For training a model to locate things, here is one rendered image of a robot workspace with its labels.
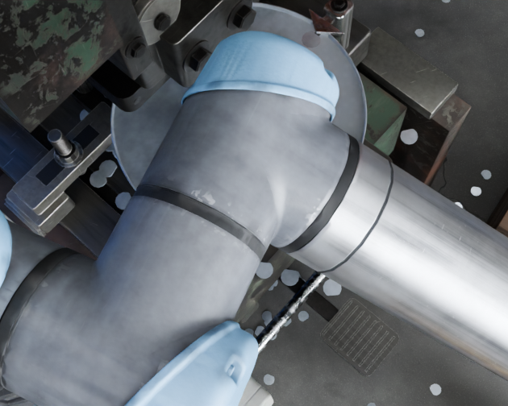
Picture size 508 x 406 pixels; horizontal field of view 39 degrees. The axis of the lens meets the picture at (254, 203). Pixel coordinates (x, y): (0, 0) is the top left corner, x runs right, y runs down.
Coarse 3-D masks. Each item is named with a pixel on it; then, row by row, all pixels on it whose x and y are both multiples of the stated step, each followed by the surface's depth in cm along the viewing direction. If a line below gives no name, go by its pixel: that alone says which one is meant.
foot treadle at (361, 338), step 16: (320, 304) 138; (352, 304) 137; (336, 320) 136; (352, 320) 136; (368, 320) 136; (320, 336) 135; (336, 336) 135; (352, 336) 135; (368, 336) 135; (384, 336) 134; (336, 352) 135; (352, 352) 134; (368, 352) 134; (384, 352) 134; (368, 368) 133
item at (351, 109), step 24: (264, 24) 86; (288, 24) 86; (312, 24) 85; (312, 48) 84; (336, 48) 84; (336, 72) 83; (168, 96) 83; (360, 96) 82; (120, 120) 83; (144, 120) 83; (168, 120) 82; (336, 120) 81; (360, 120) 81; (120, 144) 82; (144, 144) 82; (144, 168) 81
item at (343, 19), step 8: (336, 0) 84; (344, 0) 85; (328, 8) 85; (336, 8) 84; (344, 8) 84; (352, 8) 85; (336, 16) 84; (344, 16) 84; (336, 24) 85; (344, 24) 86; (344, 32) 88; (344, 40) 90; (344, 48) 92
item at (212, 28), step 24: (144, 0) 59; (168, 0) 61; (192, 0) 65; (216, 0) 65; (240, 0) 67; (144, 24) 61; (168, 24) 62; (192, 24) 64; (216, 24) 67; (240, 24) 68; (168, 48) 65; (192, 48) 66; (144, 72) 69; (168, 72) 71; (192, 72) 69
